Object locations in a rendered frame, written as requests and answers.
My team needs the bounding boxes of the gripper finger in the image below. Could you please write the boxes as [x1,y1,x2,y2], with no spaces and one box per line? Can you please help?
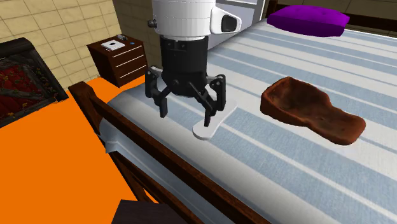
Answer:
[187,74,226,128]
[144,66,175,119]

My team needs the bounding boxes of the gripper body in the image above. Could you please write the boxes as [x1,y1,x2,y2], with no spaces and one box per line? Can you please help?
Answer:
[159,35,209,97]

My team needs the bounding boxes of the dark brown nightstand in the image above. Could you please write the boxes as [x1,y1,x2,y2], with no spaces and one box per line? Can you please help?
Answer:
[86,34,149,88]

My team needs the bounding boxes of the white flat oblong object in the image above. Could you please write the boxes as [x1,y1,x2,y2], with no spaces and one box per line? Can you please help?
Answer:
[192,98,238,141]

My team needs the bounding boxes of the grey white door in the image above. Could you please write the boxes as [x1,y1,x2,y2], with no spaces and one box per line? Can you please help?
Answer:
[207,0,267,51]

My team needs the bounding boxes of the purple pillow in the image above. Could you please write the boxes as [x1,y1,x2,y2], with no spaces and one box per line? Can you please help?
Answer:
[267,4,351,38]

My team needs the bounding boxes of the black-framed red flower picture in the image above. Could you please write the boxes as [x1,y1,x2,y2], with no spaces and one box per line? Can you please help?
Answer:
[0,37,69,129]

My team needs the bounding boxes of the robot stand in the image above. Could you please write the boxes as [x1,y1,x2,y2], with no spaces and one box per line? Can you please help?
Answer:
[111,199,188,224]

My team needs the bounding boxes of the striped bed with wooden frame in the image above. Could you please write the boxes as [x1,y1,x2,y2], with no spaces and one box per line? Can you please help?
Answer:
[68,0,397,224]

